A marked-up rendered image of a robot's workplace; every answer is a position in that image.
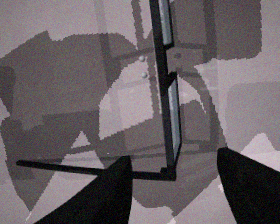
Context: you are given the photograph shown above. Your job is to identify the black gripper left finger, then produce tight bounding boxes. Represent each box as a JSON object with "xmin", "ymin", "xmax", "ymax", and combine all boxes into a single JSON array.
[{"xmin": 32, "ymin": 156, "xmax": 132, "ymax": 224}]

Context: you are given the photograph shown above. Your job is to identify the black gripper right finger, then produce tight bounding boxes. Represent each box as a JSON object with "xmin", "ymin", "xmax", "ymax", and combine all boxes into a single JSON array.
[{"xmin": 217, "ymin": 147, "xmax": 280, "ymax": 224}]

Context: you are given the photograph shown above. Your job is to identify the black glasses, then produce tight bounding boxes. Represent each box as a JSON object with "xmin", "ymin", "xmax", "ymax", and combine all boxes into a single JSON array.
[{"xmin": 16, "ymin": 0, "xmax": 181, "ymax": 182}]

